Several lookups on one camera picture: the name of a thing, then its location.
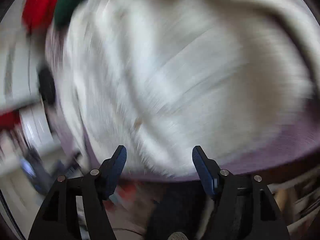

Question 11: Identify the cream fuzzy knit sweater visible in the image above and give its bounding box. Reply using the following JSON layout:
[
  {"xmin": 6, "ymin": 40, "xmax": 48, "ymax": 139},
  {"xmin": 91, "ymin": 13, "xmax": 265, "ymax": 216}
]
[{"xmin": 46, "ymin": 0, "xmax": 319, "ymax": 179}]

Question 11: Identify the floral plush bed blanket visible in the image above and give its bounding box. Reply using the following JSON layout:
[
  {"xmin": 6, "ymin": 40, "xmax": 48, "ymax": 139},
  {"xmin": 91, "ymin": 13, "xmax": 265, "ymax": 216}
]
[{"xmin": 44, "ymin": 24, "xmax": 320, "ymax": 183}]

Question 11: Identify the black cloth at bed edge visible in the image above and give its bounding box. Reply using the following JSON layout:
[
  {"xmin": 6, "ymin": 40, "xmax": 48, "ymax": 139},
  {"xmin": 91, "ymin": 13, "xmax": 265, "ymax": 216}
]
[{"xmin": 37, "ymin": 63, "xmax": 56, "ymax": 107}]

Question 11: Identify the red garment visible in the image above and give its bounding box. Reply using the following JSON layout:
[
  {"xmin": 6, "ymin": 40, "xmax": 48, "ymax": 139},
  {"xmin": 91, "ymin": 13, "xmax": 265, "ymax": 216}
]
[{"xmin": 22, "ymin": 0, "xmax": 57, "ymax": 33}]

